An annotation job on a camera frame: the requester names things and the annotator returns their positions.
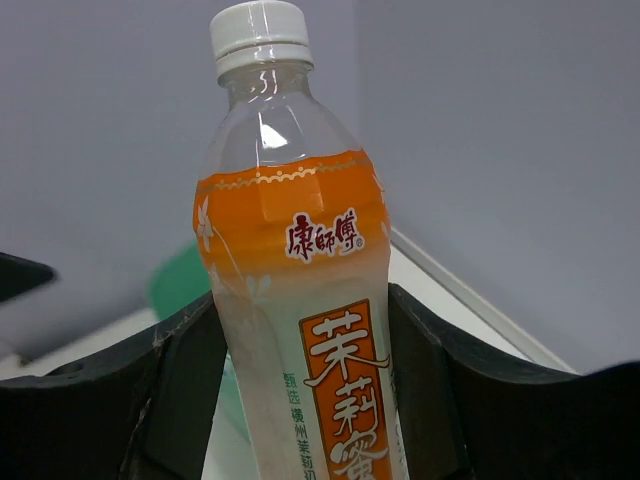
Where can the aluminium table frame rail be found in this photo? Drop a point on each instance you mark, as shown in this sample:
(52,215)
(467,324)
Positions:
(461,306)

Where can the green plastic bin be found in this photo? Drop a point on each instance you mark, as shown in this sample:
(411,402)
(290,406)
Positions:
(178,282)

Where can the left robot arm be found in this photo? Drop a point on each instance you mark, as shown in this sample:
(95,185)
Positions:
(19,276)

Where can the orange label tea bottle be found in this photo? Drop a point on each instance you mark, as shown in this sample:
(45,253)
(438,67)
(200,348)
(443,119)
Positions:
(293,231)

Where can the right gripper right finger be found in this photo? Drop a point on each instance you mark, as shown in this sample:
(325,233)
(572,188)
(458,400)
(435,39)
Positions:
(469,410)

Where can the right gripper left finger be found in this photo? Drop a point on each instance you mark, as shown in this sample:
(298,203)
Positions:
(140,409)

